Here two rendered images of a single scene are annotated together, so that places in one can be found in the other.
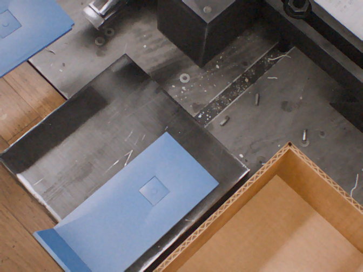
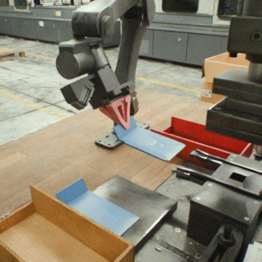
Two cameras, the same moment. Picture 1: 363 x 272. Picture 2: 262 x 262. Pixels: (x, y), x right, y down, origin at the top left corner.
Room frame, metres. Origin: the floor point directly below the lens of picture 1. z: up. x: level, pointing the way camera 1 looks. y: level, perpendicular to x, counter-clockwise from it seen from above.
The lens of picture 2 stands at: (0.22, -0.40, 1.30)
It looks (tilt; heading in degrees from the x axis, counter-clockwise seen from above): 25 degrees down; 88
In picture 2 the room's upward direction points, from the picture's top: straight up
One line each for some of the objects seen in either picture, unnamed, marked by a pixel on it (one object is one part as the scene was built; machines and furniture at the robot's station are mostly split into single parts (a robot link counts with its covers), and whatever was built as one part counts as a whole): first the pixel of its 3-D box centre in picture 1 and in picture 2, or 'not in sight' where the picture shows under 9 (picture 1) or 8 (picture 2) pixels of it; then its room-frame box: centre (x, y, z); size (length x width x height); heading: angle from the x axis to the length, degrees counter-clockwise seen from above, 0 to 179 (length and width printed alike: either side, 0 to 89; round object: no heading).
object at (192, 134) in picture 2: not in sight; (200, 143); (0.44, 0.29, 0.93); 0.25 x 0.12 x 0.06; 141
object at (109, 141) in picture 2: not in sight; (123, 123); (0.23, 0.41, 0.94); 0.20 x 0.07 x 0.08; 51
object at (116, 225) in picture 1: (129, 208); (96, 205); (0.17, 0.04, 0.93); 0.15 x 0.07 x 0.03; 140
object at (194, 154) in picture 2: not in sight; (206, 158); (0.40, 0.13, 0.98); 0.07 x 0.02 x 0.01; 141
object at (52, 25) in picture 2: not in sight; (43, 23); (-2.09, 9.05, 0.49); 5.51 x 1.02 x 0.97; 137
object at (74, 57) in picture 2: not in sight; (83, 46); (0.14, 0.23, 1.20); 0.12 x 0.09 x 0.12; 63
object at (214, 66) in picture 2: not in sight; (233, 86); (1.38, 2.43, 0.43); 0.59 x 0.54 x 0.58; 47
